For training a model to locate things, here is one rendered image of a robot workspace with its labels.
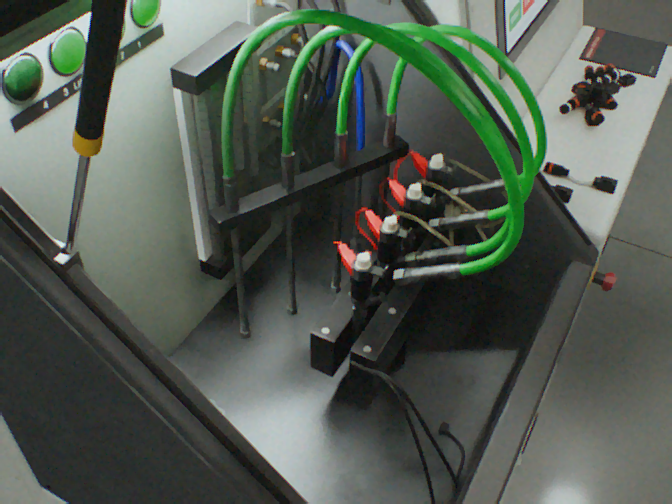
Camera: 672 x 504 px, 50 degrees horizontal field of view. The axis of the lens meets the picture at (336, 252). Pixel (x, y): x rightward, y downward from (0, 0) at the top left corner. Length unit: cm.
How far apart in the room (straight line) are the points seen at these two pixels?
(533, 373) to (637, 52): 91
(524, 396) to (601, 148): 57
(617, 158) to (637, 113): 17
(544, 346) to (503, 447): 18
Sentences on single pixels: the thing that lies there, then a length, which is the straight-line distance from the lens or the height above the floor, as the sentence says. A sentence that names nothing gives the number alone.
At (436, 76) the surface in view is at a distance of 71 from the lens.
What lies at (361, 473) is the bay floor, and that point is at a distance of 104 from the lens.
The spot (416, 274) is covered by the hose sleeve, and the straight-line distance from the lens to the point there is 87.
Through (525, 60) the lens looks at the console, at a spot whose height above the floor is 108.
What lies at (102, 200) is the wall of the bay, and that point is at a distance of 90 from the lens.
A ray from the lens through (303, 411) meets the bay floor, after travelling 109.
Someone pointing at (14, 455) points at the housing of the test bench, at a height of 86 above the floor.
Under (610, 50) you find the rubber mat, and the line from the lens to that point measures 172.
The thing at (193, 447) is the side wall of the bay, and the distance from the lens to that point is 68.
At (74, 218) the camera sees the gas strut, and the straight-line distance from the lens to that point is 59.
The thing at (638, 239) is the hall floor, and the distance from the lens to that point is 280.
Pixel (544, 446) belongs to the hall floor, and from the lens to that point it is 212.
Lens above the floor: 175
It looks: 44 degrees down
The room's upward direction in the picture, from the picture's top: 2 degrees clockwise
